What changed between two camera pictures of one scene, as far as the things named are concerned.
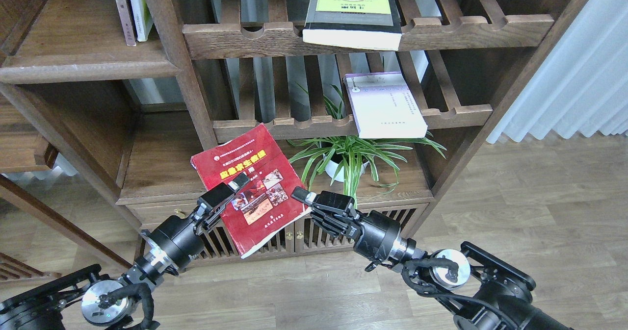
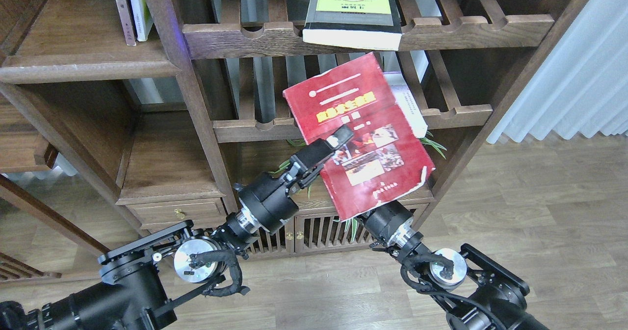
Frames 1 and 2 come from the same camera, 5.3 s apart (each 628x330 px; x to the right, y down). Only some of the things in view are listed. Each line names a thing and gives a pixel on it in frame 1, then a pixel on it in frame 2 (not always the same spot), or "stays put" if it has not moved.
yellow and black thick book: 353,13 stays put
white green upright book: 142,17 stays put
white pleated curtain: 582,86 stays put
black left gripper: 176,241 to 265,202
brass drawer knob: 180,213 stays put
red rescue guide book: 267,208 to 382,159
